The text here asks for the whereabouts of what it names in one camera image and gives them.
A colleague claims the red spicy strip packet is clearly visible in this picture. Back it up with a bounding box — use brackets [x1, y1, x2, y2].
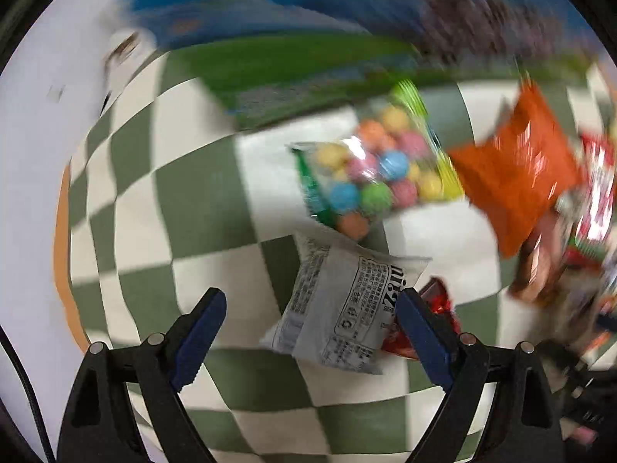
[382, 277, 460, 361]

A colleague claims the brown snack packet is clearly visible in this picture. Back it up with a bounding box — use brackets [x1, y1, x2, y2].
[508, 211, 567, 303]

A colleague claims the red white snack packet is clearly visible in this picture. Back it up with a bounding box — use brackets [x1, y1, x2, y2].
[564, 133, 616, 269]

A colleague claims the white printed snack packet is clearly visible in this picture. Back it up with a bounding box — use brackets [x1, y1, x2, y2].
[260, 233, 430, 375]

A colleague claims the orange snack bag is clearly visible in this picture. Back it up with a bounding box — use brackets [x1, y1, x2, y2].
[448, 81, 583, 258]

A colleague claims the green white checkered mat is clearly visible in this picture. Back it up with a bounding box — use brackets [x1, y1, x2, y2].
[56, 52, 520, 462]

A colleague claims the colourful candy ball bag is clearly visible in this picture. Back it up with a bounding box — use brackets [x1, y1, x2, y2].
[288, 79, 463, 242]

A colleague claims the cardboard box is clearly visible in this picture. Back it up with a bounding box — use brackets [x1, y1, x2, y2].
[159, 0, 595, 130]

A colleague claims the bear pattern pillow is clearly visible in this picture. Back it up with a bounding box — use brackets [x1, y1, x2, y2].
[99, 28, 142, 115]

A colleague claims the black cable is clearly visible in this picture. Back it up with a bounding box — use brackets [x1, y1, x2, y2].
[0, 327, 57, 463]

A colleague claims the wall socket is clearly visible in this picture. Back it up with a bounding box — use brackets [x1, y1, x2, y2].
[47, 85, 66, 103]

